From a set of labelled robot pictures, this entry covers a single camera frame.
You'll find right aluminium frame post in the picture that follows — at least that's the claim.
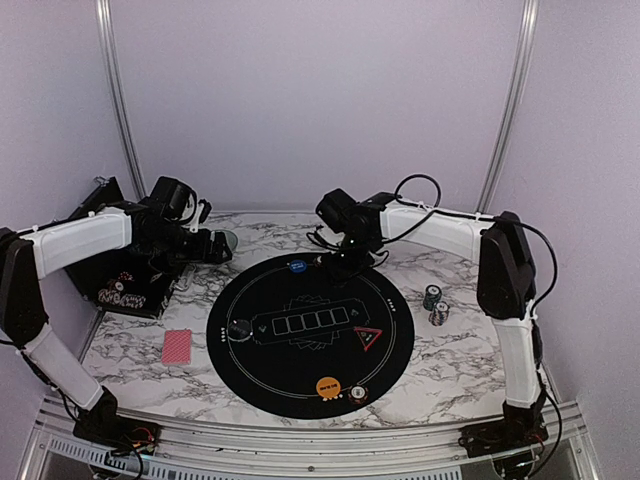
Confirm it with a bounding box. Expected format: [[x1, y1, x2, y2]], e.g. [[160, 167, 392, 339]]
[[476, 0, 540, 212]]

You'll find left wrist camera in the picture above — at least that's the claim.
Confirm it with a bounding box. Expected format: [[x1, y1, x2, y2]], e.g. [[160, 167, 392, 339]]
[[146, 176, 212, 233]]

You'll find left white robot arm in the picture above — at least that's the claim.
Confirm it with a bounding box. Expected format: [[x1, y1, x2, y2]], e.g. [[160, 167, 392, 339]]
[[1, 204, 238, 445]]

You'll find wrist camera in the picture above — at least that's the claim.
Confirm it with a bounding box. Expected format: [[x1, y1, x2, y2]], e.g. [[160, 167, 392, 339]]
[[315, 188, 357, 233], [146, 176, 212, 233]]

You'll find orange big blind button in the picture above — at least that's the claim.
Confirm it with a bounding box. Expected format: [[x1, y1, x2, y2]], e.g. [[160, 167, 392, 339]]
[[316, 376, 342, 401]]

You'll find red playing card deck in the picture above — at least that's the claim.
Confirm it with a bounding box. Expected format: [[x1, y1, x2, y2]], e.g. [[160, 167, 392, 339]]
[[161, 329, 192, 366]]

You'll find front aluminium rail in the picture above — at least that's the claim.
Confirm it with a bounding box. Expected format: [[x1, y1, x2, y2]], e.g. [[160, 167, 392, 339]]
[[17, 396, 602, 479]]

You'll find black poker chip case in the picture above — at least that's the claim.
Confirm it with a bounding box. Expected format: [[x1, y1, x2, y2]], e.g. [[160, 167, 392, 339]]
[[65, 178, 186, 318]]

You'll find red black triangle all-in marker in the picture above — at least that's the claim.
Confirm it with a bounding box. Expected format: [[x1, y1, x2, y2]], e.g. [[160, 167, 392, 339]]
[[354, 327, 383, 352]]

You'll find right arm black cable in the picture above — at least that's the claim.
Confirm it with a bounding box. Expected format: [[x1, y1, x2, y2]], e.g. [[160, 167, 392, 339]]
[[379, 173, 559, 311]]

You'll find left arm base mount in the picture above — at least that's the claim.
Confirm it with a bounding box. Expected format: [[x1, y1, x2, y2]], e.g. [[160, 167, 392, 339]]
[[73, 417, 161, 455]]

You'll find green poker chip stack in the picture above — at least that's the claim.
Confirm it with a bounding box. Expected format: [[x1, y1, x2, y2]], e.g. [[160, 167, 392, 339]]
[[423, 284, 442, 311]]

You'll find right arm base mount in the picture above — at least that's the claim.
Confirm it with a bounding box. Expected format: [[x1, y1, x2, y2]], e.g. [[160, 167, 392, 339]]
[[458, 419, 549, 458]]

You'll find aluminium frame post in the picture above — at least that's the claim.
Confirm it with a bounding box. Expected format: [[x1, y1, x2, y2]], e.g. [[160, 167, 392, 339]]
[[476, 0, 540, 212], [95, 0, 147, 199]]

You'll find clear round dealer button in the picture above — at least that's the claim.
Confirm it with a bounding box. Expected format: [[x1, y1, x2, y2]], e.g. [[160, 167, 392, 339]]
[[227, 319, 253, 342]]

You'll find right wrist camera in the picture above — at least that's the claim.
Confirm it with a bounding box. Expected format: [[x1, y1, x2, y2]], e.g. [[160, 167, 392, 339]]
[[315, 188, 357, 233]]

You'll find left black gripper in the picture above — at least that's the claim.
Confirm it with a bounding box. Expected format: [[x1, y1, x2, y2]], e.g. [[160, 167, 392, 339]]
[[146, 221, 231, 266]]

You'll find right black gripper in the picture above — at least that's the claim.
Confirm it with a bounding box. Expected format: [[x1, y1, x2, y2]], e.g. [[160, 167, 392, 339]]
[[320, 234, 375, 287]]

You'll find round black poker mat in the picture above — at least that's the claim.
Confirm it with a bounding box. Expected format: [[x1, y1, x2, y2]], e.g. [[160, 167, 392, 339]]
[[206, 252, 415, 420]]

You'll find blue small blind button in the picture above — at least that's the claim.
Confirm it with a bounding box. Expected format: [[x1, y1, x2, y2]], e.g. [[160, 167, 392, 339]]
[[287, 259, 308, 274]]

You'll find left aluminium frame post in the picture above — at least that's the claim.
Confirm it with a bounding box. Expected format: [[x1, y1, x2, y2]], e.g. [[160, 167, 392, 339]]
[[95, 0, 147, 199]]

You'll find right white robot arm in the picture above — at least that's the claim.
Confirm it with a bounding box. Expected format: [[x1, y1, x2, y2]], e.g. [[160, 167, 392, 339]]
[[315, 189, 547, 448]]

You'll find pale green ceramic bowl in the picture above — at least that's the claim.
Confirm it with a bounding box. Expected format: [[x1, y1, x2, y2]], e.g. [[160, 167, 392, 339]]
[[221, 229, 239, 252]]

